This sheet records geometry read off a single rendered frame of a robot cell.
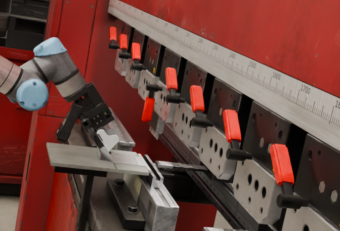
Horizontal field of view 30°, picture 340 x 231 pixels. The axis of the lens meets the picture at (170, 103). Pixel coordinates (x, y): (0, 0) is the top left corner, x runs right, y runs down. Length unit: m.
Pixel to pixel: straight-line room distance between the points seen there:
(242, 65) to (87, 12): 1.48
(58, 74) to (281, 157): 0.91
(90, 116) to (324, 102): 0.95
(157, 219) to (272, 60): 0.69
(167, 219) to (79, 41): 1.14
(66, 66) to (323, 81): 0.93
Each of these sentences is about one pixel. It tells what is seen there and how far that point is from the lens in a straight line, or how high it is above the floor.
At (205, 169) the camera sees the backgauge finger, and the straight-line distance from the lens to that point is 1.83.
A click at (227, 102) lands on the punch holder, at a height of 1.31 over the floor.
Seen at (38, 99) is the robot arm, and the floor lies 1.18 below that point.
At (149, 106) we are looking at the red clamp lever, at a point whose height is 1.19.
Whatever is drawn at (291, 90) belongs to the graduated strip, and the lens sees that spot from 0.95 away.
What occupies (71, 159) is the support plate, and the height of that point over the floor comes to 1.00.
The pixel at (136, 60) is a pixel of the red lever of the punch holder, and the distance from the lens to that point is 1.79.
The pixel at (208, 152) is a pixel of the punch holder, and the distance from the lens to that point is 1.22.
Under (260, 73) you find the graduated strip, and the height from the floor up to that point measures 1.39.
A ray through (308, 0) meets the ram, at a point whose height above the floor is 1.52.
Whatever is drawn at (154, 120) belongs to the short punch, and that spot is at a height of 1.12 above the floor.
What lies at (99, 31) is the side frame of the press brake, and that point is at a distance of 2.56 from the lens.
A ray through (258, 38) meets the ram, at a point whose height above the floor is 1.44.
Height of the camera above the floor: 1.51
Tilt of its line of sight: 11 degrees down
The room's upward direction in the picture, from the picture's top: 11 degrees clockwise
